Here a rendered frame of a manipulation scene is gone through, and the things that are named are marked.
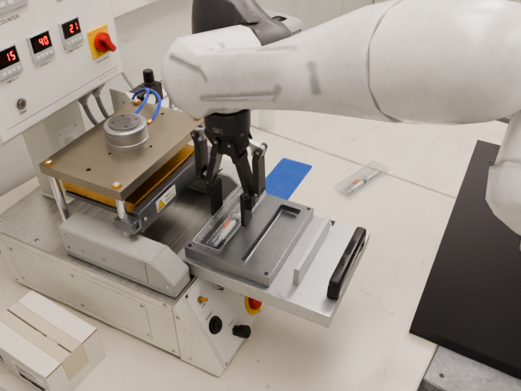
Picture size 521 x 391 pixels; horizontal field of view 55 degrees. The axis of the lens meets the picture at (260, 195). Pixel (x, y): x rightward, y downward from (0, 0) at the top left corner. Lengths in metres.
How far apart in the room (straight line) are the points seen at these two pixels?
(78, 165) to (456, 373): 0.80
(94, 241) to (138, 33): 0.96
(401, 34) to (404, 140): 1.26
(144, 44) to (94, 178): 0.95
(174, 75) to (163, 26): 1.21
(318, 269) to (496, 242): 0.39
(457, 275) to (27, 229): 0.87
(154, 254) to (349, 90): 0.52
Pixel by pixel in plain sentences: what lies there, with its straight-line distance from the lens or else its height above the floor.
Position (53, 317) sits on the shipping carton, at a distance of 1.05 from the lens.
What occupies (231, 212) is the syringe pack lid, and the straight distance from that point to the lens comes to 0.94.
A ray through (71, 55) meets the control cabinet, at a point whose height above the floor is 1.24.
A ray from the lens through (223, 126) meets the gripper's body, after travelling 0.78.
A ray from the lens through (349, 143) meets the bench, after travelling 1.63.
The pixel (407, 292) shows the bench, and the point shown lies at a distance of 1.18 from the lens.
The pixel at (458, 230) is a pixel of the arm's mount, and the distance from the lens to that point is 1.10.
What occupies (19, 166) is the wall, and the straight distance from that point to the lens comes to 1.58.
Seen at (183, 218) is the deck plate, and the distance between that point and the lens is 1.05.
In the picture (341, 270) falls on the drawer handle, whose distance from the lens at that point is 0.83.
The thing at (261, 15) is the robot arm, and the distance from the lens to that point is 0.68.
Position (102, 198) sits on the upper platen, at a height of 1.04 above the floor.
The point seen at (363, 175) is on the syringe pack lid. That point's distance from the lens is 1.45.
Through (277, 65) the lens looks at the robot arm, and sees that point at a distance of 0.49.
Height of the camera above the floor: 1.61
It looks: 38 degrees down
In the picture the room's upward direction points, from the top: straight up
